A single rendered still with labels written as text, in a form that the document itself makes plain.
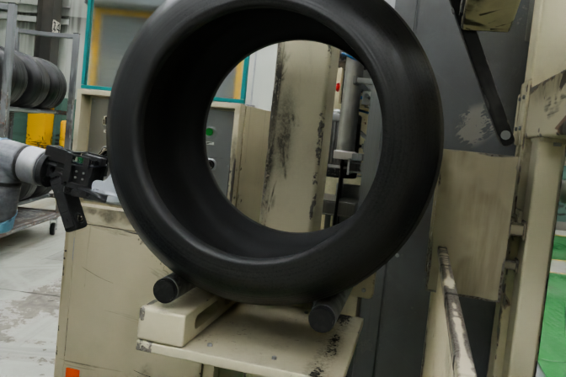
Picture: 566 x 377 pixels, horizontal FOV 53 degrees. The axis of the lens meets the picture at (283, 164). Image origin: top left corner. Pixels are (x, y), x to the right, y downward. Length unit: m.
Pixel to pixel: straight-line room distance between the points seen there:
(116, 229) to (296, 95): 0.82
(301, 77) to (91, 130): 0.86
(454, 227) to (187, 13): 0.67
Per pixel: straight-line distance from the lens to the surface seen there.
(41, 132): 10.94
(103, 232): 1.89
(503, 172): 1.22
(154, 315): 1.06
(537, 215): 1.25
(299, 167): 1.31
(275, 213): 1.33
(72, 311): 2.00
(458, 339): 0.66
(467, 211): 1.22
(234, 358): 1.03
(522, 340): 1.30
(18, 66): 4.84
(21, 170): 1.24
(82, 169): 1.18
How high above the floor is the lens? 1.20
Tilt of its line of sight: 3 degrees down
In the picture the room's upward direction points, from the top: 6 degrees clockwise
